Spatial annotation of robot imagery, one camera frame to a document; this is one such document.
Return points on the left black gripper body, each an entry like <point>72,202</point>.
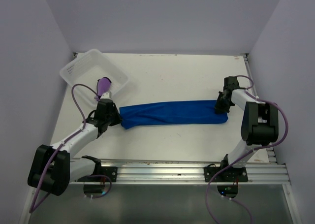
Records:
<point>113,118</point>

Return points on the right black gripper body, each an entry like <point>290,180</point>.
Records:
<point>221,105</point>

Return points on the blue towel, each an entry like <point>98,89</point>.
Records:
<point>171,113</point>

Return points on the purple towel black trim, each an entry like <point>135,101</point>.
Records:
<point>103,86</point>

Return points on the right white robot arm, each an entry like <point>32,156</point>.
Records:
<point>239,157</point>

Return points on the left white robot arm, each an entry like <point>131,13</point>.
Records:
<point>52,169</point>

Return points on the white plastic basket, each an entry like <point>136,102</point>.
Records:
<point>89,67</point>

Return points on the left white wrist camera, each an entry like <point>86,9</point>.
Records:
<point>106,95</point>

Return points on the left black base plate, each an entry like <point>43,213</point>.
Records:
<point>109,171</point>

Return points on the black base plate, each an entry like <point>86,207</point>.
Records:
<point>109,171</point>
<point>230,175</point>

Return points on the right side aluminium rail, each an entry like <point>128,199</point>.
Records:
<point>260,124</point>

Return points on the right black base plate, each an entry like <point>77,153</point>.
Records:
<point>230,175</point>

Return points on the aluminium mounting rail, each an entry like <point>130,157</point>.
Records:
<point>189,173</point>

